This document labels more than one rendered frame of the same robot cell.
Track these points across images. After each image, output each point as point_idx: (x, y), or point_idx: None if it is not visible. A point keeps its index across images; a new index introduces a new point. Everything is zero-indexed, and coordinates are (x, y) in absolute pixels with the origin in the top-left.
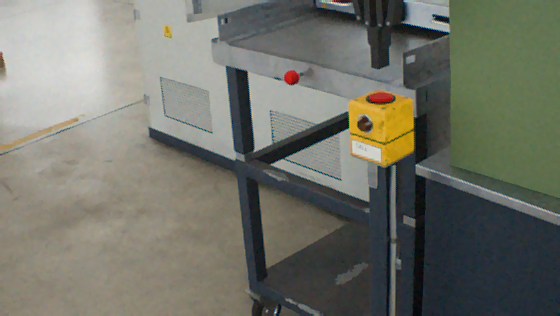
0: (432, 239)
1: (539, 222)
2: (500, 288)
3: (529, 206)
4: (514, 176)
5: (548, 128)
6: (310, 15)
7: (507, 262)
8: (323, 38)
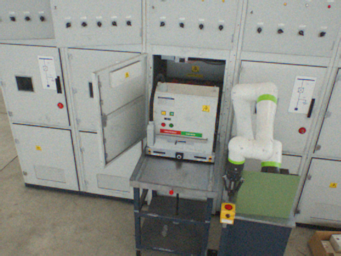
0: (228, 230)
1: (267, 224)
2: (252, 239)
3: (265, 221)
4: (255, 213)
5: (268, 202)
6: (145, 158)
7: (254, 233)
8: (164, 171)
